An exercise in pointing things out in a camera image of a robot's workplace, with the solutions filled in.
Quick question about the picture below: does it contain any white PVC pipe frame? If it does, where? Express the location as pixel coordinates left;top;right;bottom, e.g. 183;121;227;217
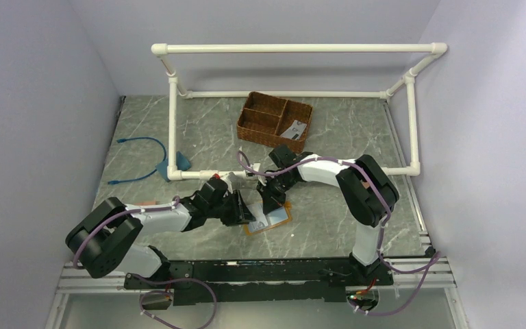
151;42;449;181

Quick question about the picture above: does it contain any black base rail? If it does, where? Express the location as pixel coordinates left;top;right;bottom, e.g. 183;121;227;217
124;256;394;306

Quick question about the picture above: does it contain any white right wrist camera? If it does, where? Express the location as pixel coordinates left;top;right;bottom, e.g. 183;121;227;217
245;162;261;180

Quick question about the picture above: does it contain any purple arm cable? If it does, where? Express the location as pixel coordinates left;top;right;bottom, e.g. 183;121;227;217
72;196;182;269
236;150;441;282

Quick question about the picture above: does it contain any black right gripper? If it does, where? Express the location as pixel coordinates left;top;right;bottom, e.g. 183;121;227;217
256;173;297;215

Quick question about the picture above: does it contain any teal blue pouch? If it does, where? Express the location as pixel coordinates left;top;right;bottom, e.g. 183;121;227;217
155;151;191;182

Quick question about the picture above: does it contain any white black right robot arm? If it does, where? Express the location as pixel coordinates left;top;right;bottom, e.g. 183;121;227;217
257;145;399;284

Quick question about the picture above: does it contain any orange card holder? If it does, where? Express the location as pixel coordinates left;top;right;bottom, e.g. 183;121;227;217
242;200;293;237

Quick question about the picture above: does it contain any brown woven wicker basket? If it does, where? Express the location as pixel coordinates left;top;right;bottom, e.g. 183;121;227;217
236;91;313;153

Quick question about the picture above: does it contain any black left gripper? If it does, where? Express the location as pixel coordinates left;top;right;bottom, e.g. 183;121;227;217
207;189;255;226

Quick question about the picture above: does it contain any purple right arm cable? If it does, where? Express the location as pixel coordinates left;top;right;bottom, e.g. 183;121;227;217
236;150;441;282

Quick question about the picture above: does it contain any silver VIP credit card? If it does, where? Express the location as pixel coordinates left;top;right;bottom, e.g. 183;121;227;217
246;202;270;234

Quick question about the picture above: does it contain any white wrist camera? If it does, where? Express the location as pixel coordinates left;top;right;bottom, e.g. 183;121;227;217
214;172;244;193
245;162;261;180

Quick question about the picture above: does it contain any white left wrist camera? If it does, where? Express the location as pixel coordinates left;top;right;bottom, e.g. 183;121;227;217
214;172;244;193

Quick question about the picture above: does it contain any blue credit cards stack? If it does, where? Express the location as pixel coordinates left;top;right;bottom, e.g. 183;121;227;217
245;202;290;233

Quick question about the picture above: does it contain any aluminium extrusion frame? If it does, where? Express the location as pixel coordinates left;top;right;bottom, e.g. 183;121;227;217
47;257;468;328

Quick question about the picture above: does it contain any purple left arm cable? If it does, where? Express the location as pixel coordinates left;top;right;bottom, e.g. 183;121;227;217
72;196;182;269

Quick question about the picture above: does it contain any white patterned credit card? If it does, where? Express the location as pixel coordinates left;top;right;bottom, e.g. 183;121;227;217
280;120;308;141

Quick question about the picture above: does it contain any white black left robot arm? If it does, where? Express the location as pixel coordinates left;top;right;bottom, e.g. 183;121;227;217
65;176;255;288

